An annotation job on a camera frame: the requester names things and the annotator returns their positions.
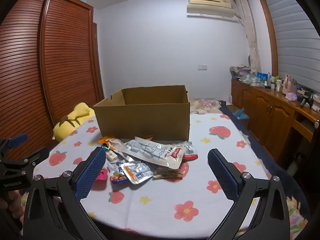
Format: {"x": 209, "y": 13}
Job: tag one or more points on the strawberry printed blanket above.
{"x": 160, "y": 200}

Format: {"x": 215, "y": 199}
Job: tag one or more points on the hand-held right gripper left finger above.
{"x": 91, "y": 173}

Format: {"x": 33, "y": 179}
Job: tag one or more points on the brown cardboard box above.
{"x": 142, "y": 120}

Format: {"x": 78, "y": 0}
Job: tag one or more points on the dark brown snack packet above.
{"x": 170, "y": 174}

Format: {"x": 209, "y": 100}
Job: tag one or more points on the wall air conditioner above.
{"x": 211, "y": 5}

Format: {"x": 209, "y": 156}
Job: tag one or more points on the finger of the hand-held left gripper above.
{"x": 38, "y": 155}
{"x": 17, "y": 139}

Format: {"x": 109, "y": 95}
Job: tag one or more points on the group of small bottles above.
{"x": 273, "y": 83}

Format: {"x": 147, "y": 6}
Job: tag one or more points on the yellow plush pillow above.
{"x": 75, "y": 115}

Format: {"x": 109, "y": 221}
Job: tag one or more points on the brown gold snack packet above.
{"x": 148, "y": 137}

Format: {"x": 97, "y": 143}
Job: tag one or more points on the teal candy wrapper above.
{"x": 107, "y": 147}

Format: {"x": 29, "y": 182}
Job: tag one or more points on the pink candy wrapper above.
{"x": 102, "y": 175}

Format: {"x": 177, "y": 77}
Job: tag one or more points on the silver snack packet red band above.
{"x": 147, "y": 150}

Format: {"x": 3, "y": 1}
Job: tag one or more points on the small beige snack packet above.
{"x": 112, "y": 155}

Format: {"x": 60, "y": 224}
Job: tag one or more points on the beige patterned curtain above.
{"x": 250, "y": 30}

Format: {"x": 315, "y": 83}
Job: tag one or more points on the wooden louvered wardrobe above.
{"x": 62, "y": 55}

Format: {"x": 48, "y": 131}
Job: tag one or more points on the grey window blind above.
{"x": 292, "y": 42}

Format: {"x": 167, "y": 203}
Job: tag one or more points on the pink bottle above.
{"x": 287, "y": 85}

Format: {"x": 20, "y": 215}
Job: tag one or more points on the black small tripod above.
{"x": 307, "y": 98}

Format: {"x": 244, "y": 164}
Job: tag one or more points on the wooden window frame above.
{"x": 268, "y": 30}

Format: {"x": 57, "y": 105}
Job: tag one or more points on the blue plush toy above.
{"x": 241, "y": 113}

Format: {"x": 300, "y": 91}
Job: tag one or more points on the pile of folded cloths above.
{"x": 246, "y": 76}

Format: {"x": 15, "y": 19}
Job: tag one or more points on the blue box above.
{"x": 262, "y": 76}

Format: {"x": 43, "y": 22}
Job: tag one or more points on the white wall outlet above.
{"x": 202, "y": 67}

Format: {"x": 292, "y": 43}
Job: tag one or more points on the wooden sideboard cabinet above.
{"x": 270, "y": 112}

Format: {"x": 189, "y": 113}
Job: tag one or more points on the floral bedsheet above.
{"x": 205, "y": 105}

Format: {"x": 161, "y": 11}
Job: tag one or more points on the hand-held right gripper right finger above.
{"x": 222, "y": 176}

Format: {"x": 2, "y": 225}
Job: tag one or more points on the purple face mask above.
{"x": 292, "y": 96}

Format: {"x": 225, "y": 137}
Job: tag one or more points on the blue snack packet orange edge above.
{"x": 140, "y": 171}

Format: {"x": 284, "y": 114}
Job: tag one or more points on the white blue snack packet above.
{"x": 117, "y": 166}

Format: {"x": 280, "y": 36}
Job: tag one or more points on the person's left hand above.
{"x": 16, "y": 203}

